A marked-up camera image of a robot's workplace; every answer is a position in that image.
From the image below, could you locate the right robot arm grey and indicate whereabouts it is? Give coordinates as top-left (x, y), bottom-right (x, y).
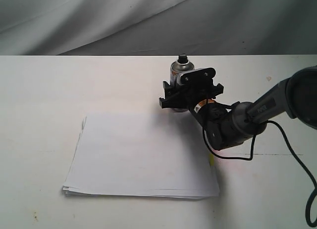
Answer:
top-left (159, 66), bottom-right (317, 150)

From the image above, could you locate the silver spray paint can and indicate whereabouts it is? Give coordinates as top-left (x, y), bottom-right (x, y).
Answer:
top-left (170, 53), bottom-right (195, 112)

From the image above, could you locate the yellow sticky tab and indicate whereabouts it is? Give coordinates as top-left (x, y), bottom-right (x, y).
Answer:
top-left (209, 154), bottom-right (214, 166)

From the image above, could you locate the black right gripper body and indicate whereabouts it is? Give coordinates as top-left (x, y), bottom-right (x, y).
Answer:
top-left (170, 78), bottom-right (218, 116)

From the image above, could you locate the grey backdrop cloth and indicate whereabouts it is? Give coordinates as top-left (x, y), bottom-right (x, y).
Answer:
top-left (0, 0), bottom-right (317, 55)

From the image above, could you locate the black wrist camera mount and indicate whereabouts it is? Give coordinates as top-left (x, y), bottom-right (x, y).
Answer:
top-left (176, 67), bottom-right (216, 86)

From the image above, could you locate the stack of white paper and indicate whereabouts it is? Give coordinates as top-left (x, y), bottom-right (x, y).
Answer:
top-left (62, 113), bottom-right (219, 199)

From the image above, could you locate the black camera cable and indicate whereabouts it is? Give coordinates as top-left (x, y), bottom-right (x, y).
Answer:
top-left (202, 97), bottom-right (317, 228)

